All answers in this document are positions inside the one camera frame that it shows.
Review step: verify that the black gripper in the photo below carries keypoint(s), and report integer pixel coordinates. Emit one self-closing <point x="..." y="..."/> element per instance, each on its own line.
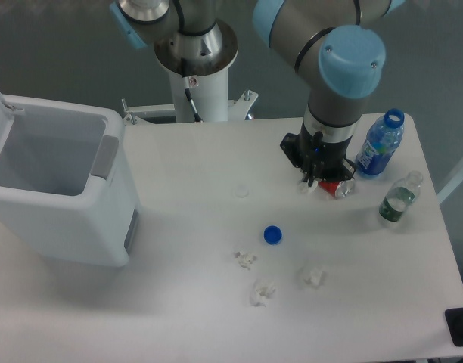
<point x="317" y="159"/>

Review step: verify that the blue plastic bottle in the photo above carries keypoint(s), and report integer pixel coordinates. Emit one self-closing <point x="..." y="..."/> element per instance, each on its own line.
<point x="381" y="142"/>

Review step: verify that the white paper ball bottom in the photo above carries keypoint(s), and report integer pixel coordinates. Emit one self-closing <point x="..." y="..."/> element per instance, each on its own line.
<point x="261" y="292"/>

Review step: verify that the black device at edge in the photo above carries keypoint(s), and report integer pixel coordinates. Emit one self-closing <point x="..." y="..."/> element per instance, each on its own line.
<point x="454" y="320"/>

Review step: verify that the crushed red soda can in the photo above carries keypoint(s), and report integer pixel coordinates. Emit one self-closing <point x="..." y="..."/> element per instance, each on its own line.
<point x="338" y="189"/>

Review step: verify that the white paper ball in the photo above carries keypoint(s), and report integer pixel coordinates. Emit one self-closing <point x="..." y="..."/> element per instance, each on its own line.
<point x="245" y="259"/>
<point x="261" y="292"/>
<point x="311" y="277"/>
<point x="304" y="187"/>

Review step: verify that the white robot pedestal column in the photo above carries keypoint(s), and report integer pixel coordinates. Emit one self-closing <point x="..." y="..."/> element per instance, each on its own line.
<point x="197" y="67"/>

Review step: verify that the clear green-label bottle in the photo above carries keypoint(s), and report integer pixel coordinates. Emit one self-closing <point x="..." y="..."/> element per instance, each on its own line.
<point x="402" y="194"/>

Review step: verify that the white frame at right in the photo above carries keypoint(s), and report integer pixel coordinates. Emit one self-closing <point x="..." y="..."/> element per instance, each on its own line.
<point x="453" y="179"/>

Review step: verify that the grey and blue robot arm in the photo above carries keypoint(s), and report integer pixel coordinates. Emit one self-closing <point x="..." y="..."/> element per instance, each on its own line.
<point x="325" y="42"/>

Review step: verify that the white table frame bracket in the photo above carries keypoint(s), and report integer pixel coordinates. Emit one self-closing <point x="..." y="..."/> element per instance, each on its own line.
<point x="166" y="113"/>

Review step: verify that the white bottle cap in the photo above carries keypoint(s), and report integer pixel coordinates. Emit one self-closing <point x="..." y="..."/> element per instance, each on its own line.
<point x="241" y="191"/>

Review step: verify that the white trash bin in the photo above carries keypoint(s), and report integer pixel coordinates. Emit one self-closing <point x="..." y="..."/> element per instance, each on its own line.
<point x="66" y="187"/>

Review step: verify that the blue bottle cap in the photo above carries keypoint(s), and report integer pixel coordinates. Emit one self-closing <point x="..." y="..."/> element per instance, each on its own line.
<point x="272" y="235"/>

